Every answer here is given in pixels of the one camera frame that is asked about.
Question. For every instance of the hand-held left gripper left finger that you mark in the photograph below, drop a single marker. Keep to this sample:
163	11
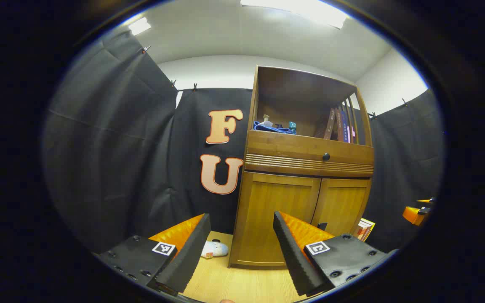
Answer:
187	256

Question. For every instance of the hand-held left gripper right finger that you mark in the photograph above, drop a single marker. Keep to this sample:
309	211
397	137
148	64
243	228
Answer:
293	256

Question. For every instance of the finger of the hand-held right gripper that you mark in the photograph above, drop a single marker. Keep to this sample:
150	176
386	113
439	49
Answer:
411	214
425	200

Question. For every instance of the wooden double-door shoe cabinet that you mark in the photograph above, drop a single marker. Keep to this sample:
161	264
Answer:
293	97

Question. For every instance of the white shoe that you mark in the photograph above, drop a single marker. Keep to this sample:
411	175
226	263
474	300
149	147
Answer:
216	249

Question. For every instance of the wooden cabinet drawer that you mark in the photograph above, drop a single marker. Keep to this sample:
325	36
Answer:
284	147

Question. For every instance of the stack of colourful books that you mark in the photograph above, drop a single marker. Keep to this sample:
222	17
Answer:
364	229

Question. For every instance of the pink small object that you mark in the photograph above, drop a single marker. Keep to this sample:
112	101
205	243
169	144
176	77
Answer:
354	134

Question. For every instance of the blue book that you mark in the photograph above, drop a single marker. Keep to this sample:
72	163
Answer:
345	126

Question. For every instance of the reddish brown book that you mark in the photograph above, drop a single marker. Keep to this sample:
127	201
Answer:
339	126

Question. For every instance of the dark brown book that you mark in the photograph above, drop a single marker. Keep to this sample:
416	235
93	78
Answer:
330	124

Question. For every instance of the blue cloth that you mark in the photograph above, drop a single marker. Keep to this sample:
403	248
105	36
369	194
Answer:
274	128

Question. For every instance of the black backdrop cloth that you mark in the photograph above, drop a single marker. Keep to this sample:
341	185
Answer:
112	147

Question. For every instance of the pale small bottle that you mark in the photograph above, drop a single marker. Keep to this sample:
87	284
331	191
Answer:
267	121

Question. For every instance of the small ceiling light panel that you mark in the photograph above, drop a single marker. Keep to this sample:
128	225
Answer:
139	26

